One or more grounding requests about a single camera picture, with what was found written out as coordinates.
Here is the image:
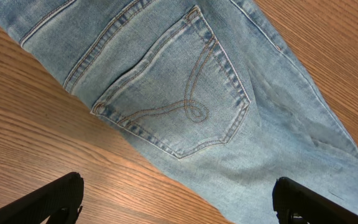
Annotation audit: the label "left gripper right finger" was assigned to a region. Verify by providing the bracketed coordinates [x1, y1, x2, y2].
[272, 177, 358, 224]

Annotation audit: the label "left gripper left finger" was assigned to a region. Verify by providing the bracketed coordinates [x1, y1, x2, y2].
[0, 172, 84, 224]

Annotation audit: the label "blue denim jeans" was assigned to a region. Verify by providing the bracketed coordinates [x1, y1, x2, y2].
[0, 0, 358, 223]

